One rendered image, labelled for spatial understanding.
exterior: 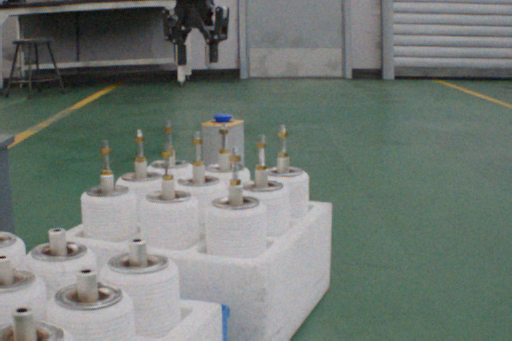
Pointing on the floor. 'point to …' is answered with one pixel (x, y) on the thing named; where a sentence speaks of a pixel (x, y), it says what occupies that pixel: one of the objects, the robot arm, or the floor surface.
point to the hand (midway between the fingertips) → (195, 58)
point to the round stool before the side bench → (36, 66)
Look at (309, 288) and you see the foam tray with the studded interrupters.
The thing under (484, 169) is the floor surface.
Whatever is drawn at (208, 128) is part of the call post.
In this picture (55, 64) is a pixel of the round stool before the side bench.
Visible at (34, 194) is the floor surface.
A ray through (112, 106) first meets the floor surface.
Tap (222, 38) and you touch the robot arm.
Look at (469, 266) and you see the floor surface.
